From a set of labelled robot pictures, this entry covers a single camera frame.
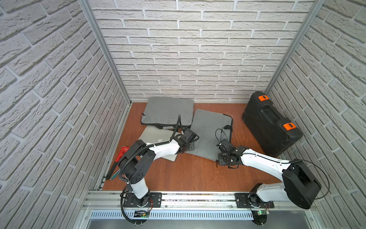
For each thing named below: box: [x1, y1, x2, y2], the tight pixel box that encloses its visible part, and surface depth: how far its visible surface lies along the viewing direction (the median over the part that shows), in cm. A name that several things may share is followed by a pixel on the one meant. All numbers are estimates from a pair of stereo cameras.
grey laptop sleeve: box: [184, 108, 234, 162], surface depth 102 cm
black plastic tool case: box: [241, 91, 304, 157], surface depth 83 cm
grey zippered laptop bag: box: [140, 96, 194, 131], surface depth 112 cm
